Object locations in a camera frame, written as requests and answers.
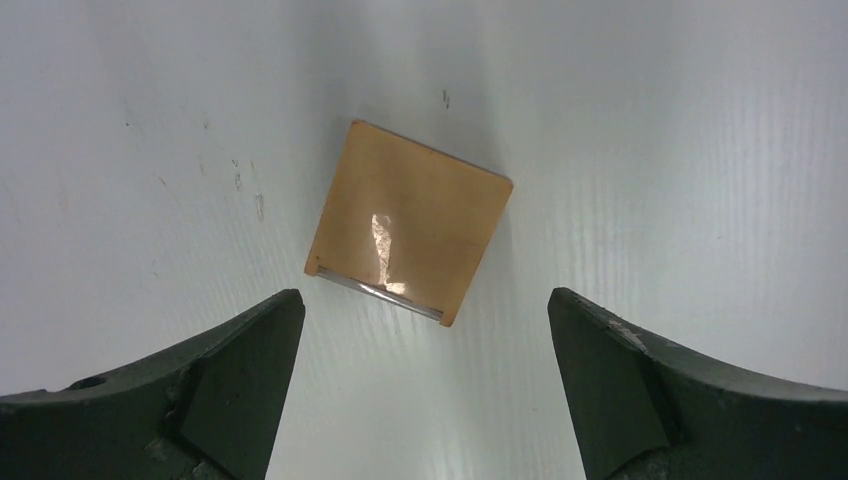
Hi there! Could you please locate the square tan makeup sponge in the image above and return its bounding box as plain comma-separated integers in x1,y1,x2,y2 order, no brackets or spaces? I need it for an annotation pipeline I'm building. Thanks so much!
304,120,513,327

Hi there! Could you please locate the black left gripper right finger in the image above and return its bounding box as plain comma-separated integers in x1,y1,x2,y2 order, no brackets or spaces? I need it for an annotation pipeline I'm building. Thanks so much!
547,287,847,479

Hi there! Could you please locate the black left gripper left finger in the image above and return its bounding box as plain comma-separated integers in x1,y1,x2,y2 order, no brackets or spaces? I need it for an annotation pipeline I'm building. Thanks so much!
1,289,306,479

